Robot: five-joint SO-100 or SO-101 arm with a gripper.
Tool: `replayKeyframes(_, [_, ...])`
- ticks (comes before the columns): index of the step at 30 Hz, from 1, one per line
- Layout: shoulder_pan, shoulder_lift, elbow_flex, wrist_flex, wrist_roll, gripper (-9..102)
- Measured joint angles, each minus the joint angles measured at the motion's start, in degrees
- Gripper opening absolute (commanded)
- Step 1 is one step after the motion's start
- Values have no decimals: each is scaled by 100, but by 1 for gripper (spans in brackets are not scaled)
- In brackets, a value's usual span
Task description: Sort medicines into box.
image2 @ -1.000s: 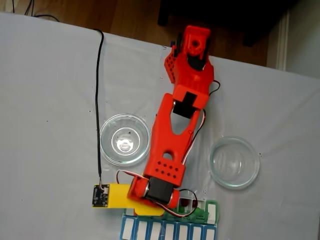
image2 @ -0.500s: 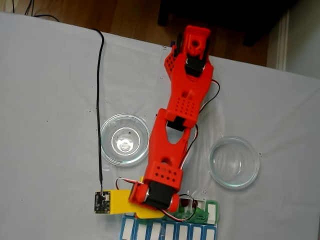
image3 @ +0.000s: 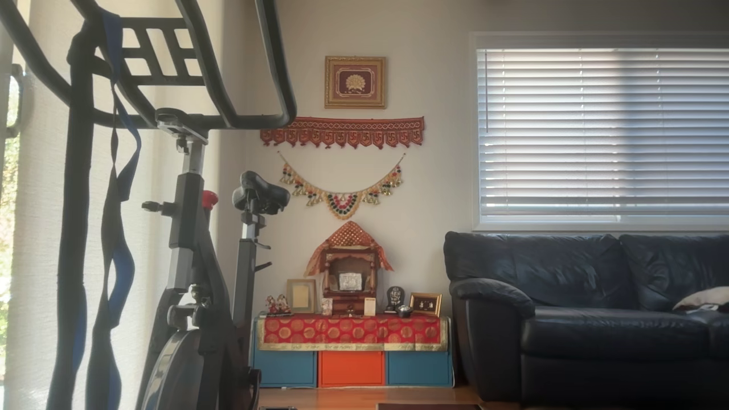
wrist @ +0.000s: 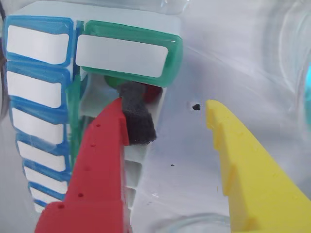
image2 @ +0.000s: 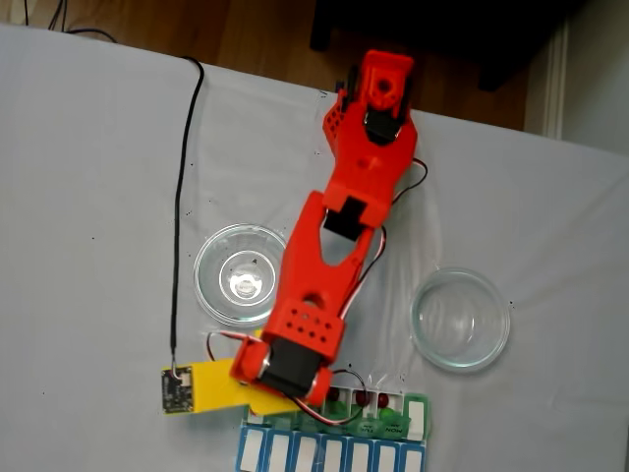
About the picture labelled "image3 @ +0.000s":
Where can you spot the red gold patterned tablecloth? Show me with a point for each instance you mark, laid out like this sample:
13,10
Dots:
350,331

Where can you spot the white sheer curtain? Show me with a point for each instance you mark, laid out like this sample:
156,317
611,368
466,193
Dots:
34,256

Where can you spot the beaded door garland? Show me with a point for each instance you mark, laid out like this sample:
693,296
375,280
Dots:
342,205

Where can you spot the dark idol statue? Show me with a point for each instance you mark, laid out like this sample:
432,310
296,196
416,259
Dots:
394,297

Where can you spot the gold framed wall picture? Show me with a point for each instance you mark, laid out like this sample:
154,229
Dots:
355,82

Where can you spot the red embroidered wall hanging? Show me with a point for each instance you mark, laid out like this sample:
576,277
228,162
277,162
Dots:
342,132

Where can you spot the white window blinds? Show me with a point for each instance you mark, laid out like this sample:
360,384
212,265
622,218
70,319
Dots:
598,142

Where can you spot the white window frame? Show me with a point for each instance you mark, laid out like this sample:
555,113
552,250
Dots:
598,40

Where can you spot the orange shrine canopy cloth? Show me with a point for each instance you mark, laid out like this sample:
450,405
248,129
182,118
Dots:
348,234

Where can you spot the black exercise bike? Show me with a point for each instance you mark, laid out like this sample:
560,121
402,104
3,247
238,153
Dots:
188,228

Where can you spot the orange storage cube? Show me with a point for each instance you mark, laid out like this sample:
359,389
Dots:
351,369

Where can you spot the small painted figurines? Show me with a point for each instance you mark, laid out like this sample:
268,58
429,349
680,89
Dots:
278,306

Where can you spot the small wooden shrine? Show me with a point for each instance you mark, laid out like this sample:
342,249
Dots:
347,304

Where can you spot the beige cushion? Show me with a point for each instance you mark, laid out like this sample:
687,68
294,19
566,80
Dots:
706,297

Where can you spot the small white picture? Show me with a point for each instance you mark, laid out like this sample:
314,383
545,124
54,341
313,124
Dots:
326,306

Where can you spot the silver embossed picture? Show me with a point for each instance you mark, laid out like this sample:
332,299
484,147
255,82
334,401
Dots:
350,281

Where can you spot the small black bowl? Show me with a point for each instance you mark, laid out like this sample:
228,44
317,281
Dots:
404,311

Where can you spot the gold photo frame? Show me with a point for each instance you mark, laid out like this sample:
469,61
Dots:
425,304

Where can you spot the beige photo frame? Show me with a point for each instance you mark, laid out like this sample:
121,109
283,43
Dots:
301,296

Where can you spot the dark red rug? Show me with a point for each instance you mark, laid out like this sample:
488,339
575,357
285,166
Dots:
427,406

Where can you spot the blue storage cube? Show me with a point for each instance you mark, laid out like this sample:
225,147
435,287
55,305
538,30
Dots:
418,369
285,369

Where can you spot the white card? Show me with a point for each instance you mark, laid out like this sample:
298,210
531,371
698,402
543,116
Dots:
369,306

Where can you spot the black leather sofa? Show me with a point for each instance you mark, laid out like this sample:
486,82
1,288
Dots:
569,285

